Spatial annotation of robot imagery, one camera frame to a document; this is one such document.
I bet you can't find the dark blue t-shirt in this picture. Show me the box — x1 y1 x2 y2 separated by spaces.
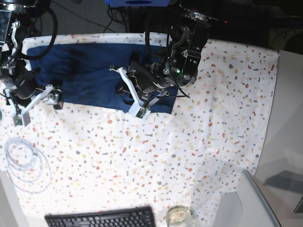
26 42 179 115

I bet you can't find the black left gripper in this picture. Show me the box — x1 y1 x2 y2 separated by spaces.
126 53 172 105

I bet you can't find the coiled white cable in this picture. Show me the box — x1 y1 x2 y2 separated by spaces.
4 138 52 194

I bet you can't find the blue box with oval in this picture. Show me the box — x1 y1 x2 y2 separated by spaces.
105 0 177 7

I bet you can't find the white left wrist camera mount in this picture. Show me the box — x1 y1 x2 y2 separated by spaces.
109 65 168 121

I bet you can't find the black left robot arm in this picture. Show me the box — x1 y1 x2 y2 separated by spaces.
125 0 223 108

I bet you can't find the clear glass jar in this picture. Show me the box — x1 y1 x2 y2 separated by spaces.
166 206 192 227

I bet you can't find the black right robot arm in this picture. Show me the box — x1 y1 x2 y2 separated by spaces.
0 0 58 114

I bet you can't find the black computer keyboard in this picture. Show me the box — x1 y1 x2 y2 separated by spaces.
45 206 156 227

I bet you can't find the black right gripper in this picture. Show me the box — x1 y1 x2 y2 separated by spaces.
4 67 63 110

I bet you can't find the terrazzo patterned table cloth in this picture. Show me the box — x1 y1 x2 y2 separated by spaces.
0 40 279 227

